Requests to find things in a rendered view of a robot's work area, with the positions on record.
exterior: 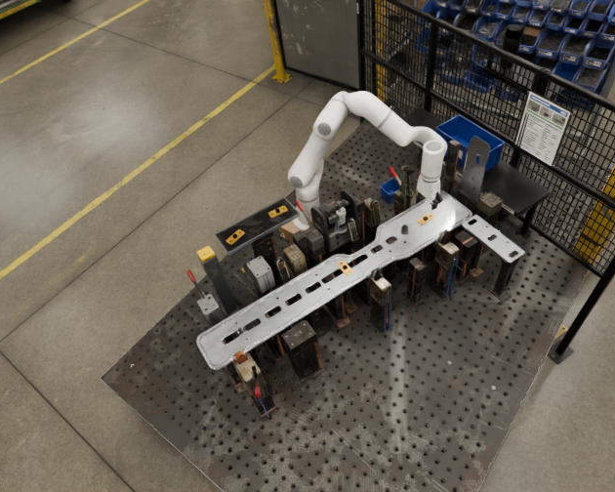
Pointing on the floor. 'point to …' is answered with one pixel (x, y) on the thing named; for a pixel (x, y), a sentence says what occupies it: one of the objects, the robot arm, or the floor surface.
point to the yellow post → (613, 196)
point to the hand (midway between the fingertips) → (427, 201)
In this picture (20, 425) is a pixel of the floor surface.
